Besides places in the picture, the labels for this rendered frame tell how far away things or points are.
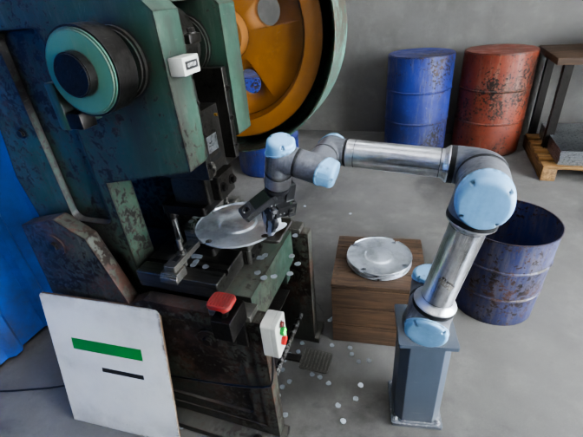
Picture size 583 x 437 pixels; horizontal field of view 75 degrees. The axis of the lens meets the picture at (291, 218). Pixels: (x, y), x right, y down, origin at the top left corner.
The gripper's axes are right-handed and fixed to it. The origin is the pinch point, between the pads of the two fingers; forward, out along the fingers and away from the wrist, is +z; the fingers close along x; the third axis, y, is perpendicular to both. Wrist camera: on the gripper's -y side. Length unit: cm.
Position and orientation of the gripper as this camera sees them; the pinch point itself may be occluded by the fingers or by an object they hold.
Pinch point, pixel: (267, 232)
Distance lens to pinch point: 119.5
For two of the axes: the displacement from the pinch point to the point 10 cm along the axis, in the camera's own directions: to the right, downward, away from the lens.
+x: -4.8, -6.7, 5.6
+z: -0.8, 6.7, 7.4
